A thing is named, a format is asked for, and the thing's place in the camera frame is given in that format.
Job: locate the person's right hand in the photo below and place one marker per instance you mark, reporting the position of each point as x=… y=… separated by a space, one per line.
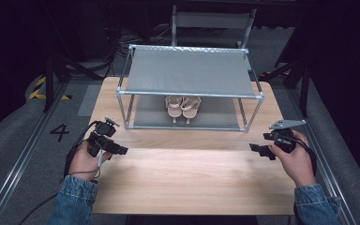
x=296 y=165

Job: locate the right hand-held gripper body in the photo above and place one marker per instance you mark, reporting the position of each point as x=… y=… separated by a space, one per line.
x=282 y=137

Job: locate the black tripod stand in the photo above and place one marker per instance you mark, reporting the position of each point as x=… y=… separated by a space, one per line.
x=51 y=78
x=303 y=84

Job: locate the grey metal shoe rack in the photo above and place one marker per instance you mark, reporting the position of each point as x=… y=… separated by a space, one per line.
x=189 y=73

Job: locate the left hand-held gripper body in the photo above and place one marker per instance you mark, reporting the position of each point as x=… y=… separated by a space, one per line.
x=101 y=137

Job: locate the grey metal chair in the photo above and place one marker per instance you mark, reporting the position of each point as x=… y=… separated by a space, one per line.
x=212 y=20

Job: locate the white high-heeled shoe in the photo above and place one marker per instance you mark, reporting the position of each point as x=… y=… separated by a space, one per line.
x=190 y=108
x=173 y=108

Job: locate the yellow black floor tape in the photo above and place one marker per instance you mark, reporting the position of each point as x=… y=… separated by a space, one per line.
x=39 y=92

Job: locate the person's left hand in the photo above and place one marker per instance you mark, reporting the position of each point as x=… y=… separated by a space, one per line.
x=82 y=162

